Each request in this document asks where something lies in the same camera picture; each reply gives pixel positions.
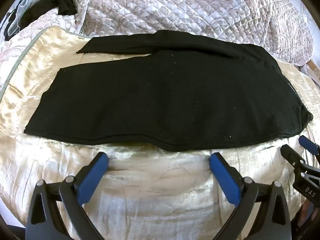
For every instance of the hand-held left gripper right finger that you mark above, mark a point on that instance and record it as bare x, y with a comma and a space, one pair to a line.
225, 180

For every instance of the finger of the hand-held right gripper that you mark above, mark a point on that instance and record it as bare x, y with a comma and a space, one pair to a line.
310, 145
291, 155

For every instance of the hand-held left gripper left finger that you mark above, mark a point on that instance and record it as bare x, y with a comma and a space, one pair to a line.
92, 177

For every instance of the black pants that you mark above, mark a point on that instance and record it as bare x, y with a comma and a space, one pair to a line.
162, 92

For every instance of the cream satin blanket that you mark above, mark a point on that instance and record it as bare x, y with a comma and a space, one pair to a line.
155, 192

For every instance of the dark clothing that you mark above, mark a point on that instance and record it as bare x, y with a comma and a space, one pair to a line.
62, 2

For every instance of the floral quilted bedspread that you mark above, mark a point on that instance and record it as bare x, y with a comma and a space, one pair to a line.
175, 5

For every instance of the light blue cloth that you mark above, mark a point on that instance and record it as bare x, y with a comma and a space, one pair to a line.
25, 2

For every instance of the wooden bed frame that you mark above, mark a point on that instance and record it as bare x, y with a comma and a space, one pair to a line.
315, 70

